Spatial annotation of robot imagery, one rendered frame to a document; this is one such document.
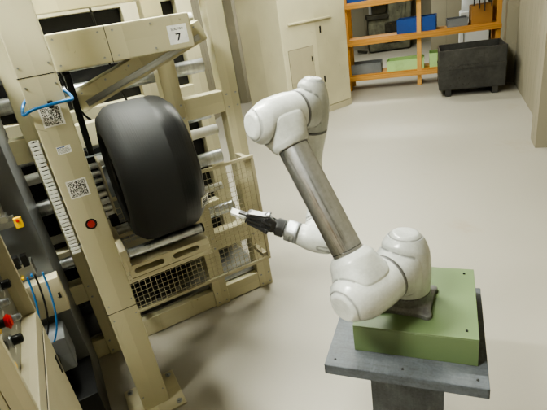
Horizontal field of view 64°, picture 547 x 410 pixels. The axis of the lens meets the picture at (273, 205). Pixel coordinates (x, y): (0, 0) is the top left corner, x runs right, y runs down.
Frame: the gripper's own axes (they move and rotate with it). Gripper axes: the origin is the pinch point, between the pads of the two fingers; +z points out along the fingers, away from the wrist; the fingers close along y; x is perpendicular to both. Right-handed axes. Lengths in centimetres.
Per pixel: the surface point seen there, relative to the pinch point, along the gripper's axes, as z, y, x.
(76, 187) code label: 61, -7, -18
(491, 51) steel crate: -192, 182, 569
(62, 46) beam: 88, -38, 24
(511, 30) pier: -221, 177, 643
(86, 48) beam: 81, -36, 29
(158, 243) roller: 29.7, 16.4, -16.7
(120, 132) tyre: 47, -29, -3
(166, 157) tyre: 29.4, -23.3, -2.9
